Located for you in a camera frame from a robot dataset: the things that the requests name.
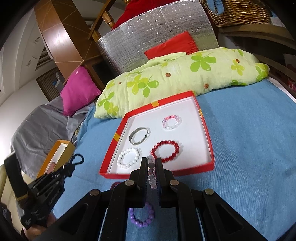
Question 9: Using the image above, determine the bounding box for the red shallow cardboard box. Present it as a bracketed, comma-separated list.
[99, 91, 215, 179]

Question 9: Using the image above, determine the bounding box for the white box insert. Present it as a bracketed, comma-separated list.
[45, 143, 68, 174]

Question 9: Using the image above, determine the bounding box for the wooden stair railing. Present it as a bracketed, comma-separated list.
[88, 0, 130, 43]

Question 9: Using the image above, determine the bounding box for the pink and white bead bracelet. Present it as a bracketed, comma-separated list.
[162, 115, 182, 130]

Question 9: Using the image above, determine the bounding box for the red cushion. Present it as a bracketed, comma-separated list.
[144, 31, 199, 60]

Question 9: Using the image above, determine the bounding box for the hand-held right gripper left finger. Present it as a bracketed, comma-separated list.
[50, 157, 149, 241]

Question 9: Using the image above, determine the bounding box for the grey blanket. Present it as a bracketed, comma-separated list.
[10, 96, 96, 160]

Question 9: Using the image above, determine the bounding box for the pink cushion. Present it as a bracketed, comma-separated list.
[60, 66, 102, 116]

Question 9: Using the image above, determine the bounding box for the red blanket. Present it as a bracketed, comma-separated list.
[112, 0, 176, 29]

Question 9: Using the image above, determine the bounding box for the blue hanging cloth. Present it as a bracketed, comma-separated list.
[207, 0, 226, 15]

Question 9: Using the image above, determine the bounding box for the clear bead bracelet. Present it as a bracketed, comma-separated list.
[147, 155, 158, 190]

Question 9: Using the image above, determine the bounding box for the orange cardboard box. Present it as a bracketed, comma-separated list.
[36, 140, 76, 180]

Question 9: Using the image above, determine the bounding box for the brown curtained door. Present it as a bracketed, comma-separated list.
[36, 67, 67, 101]

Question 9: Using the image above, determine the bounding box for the silver bangle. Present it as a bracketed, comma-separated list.
[129, 127, 150, 146]

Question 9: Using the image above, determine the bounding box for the green floral quilt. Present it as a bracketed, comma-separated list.
[94, 47, 270, 120]

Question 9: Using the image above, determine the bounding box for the purple bead bracelet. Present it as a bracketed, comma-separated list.
[129, 201, 155, 227]

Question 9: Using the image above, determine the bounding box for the person's left hand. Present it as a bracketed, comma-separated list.
[22, 214, 58, 241]

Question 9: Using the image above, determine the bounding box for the wooden shelf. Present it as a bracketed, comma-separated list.
[218, 23, 296, 93]

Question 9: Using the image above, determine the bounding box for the wooden pillar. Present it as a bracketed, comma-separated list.
[33, 0, 93, 80]

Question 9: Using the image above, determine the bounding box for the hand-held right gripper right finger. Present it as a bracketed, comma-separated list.
[155, 158, 266, 241]

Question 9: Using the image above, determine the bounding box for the red bead bracelet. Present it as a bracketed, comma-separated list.
[150, 140, 180, 163]

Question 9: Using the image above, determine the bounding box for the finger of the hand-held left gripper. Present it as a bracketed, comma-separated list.
[52, 163, 75, 184]

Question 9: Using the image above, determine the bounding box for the silver insulation sheet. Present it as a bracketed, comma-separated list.
[97, 0, 219, 76]

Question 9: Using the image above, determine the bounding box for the blue blanket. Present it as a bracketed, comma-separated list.
[50, 77, 296, 241]

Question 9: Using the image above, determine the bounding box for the beige leather sofa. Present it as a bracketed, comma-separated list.
[0, 163, 38, 202]

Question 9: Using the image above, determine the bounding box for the wicker basket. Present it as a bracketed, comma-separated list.
[200, 0, 272, 28]

